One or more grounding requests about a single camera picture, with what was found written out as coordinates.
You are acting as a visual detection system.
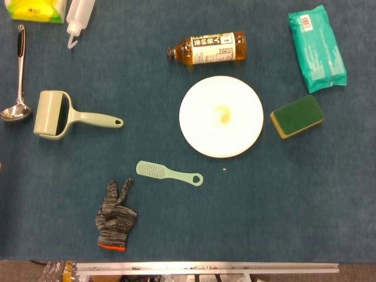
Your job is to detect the green yellow sponge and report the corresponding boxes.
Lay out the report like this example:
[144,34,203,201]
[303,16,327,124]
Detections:
[270,94,325,139]

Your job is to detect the white round plate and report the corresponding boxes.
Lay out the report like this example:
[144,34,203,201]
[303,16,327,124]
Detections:
[179,75,264,159]

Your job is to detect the pale green scrub brush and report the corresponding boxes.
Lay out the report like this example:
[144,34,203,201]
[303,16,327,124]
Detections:
[136,160,204,186]

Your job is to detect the blue table cloth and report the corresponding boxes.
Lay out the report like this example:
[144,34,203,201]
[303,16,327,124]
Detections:
[0,0,376,264]

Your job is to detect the amber tea bottle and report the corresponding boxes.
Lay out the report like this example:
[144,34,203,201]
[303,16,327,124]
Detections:
[166,31,247,66]

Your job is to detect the grey knitted work glove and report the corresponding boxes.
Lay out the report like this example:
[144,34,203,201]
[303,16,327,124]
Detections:
[95,177,138,252]

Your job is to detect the pale green lint roller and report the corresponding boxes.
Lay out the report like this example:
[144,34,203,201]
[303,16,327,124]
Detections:
[33,90,125,140]

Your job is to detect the teal wet wipes pack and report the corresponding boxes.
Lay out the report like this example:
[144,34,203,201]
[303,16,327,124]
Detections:
[287,4,348,94]

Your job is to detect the white squeeze bottle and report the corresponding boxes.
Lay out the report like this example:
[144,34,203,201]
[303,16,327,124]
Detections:
[66,0,96,49]

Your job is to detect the steel soup ladle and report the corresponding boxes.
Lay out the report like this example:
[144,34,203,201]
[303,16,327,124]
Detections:
[0,23,32,122]

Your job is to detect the crumpled clear plastic bag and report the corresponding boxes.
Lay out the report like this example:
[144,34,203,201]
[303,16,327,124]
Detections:
[38,260,78,282]

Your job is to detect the yellow green tissue pack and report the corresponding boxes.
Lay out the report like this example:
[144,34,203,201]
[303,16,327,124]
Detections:
[4,0,68,24]

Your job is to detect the aluminium frame rail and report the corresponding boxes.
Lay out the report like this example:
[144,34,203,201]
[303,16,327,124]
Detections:
[75,262,340,276]

